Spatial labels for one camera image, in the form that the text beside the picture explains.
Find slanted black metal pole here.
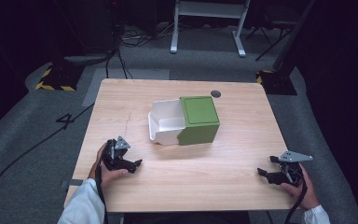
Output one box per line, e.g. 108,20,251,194
272,0,316,74

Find right hand-held gripper black cable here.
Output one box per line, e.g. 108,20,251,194
283,178,309,224

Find grey tape strip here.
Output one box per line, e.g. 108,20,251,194
60,178,84,189

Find left hand-held gripper black cable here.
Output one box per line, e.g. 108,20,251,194
94,161,109,224

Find white drawer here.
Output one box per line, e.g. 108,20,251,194
147,98,187,147

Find black stand base yellow stripes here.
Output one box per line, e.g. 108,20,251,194
255,68,298,96
34,62,85,92

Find person's left hand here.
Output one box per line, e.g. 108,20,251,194
88,143,131,189

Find long black floor cable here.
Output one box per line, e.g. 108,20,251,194
0,102,96,208

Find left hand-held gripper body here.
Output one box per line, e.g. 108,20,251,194
101,135,131,171

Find person's right hand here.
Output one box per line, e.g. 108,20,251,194
280,163,321,211

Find white metal desk frame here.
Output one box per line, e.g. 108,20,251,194
170,0,252,58

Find green box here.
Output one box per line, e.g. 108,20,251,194
176,95,221,147

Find hand-held gripper black cable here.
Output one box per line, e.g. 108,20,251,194
283,178,309,224
94,161,109,224

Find tangle of black floor cables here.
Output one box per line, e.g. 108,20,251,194
117,22,176,48

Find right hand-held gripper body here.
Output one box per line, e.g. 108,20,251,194
274,150,314,189

